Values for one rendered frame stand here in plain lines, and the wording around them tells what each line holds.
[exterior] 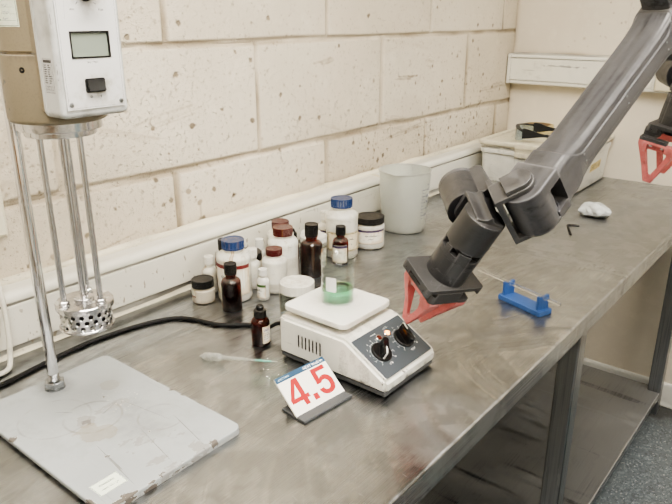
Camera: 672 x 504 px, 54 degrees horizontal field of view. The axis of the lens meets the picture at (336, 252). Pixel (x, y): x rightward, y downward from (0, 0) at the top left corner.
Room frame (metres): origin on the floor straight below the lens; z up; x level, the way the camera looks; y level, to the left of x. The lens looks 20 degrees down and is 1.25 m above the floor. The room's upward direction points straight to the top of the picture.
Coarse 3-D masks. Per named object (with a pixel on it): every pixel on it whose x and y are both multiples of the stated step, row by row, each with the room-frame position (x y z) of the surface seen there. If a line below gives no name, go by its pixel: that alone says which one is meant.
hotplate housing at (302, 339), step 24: (288, 312) 0.92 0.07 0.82; (384, 312) 0.92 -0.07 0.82; (288, 336) 0.90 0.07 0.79; (312, 336) 0.87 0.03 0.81; (336, 336) 0.84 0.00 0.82; (360, 336) 0.85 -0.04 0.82; (312, 360) 0.87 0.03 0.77; (336, 360) 0.84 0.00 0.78; (360, 360) 0.81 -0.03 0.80; (360, 384) 0.81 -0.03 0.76; (384, 384) 0.79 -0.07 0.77
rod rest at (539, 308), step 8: (512, 280) 1.14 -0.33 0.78; (504, 288) 1.12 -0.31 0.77; (512, 288) 1.13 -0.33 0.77; (504, 296) 1.12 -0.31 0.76; (512, 296) 1.12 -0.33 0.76; (520, 296) 1.12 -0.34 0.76; (512, 304) 1.10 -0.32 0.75; (520, 304) 1.09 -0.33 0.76; (528, 304) 1.08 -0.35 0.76; (536, 304) 1.06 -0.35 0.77; (544, 304) 1.06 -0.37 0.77; (528, 312) 1.07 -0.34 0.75; (536, 312) 1.05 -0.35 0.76; (544, 312) 1.06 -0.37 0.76
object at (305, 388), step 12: (312, 372) 0.80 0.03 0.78; (324, 372) 0.81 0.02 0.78; (288, 384) 0.77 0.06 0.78; (300, 384) 0.78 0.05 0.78; (312, 384) 0.79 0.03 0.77; (324, 384) 0.80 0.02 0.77; (336, 384) 0.81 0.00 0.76; (288, 396) 0.76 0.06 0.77; (300, 396) 0.77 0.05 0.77; (312, 396) 0.77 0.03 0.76; (324, 396) 0.78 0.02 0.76; (300, 408) 0.75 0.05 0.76
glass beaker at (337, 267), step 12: (336, 252) 0.95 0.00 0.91; (324, 264) 0.91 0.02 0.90; (336, 264) 0.90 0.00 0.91; (348, 264) 0.90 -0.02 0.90; (324, 276) 0.91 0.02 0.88; (336, 276) 0.90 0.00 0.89; (348, 276) 0.91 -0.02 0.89; (324, 288) 0.91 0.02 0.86; (336, 288) 0.90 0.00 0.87; (348, 288) 0.91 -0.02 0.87; (324, 300) 0.91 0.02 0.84; (336, 300) 0.90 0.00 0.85; (348, 300) 0.91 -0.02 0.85
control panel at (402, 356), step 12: (384, 324) 0.89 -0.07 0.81; (396, 324) 0.90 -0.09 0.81; (372, 336) 0.86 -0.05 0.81; (384, 336) 0.87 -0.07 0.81; (360, 348) 0.82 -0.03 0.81; (396, 348) 0.85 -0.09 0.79; (408, 348) 0.86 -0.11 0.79; (420, 348) 0.87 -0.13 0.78; (372, 360) 0.81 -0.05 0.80; (396, 360) 0.83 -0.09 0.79; (408, 360) 0.84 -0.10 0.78; (384, 372) 0.80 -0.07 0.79; (396, 372) 0.81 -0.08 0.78
